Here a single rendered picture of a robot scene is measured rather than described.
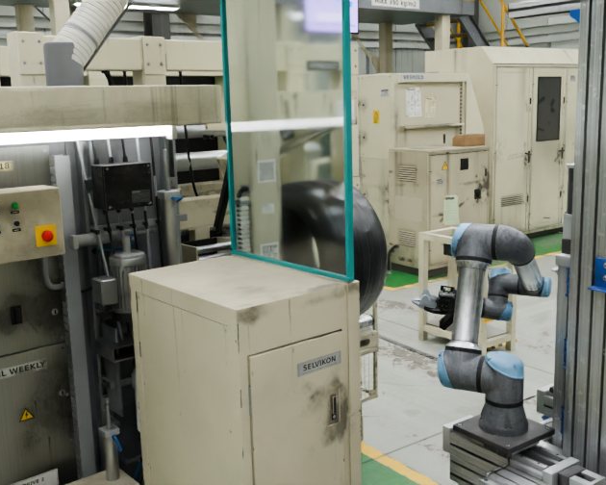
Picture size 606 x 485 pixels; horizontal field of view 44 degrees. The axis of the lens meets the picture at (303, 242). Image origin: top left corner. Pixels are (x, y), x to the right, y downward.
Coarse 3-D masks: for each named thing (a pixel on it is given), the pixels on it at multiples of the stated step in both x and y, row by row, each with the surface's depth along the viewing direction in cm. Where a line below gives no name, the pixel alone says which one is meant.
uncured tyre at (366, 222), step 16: (368, 208) 272; (368, 224) 268; (368, 240) 266; (384, 240) 272; (368, 256) 266; (384, 256) 271; (368, 272) 267; (384, 272) 273; (368, 288) 270; (368, 304) 277
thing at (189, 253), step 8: (200, 240) 305; (208, 240) 308; (216, 240) 310; (224, 240) 306; (184, 248) 295; (192, 248) 290; (200, 248) 291; (208, 248) 293; (216, 248) 296; (224, 248) 299; (184, 256) 296; (192, 256) 291; (200, 256) 292; (208, 256) 293; (216, 256) 295
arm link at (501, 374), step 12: (480, 360) 233; (492, 360) 229; (504, 360) 229; (516, 360) 230; (480, 372) 230; (492, 372) 228; (504, 372) 226; (516, 372) 227; (480, 384) 231; (492, 384) 229; (504, 384) 227; (516, 384) 227; (492, 396) 230; (504, 396) 228; (516, 396) 228
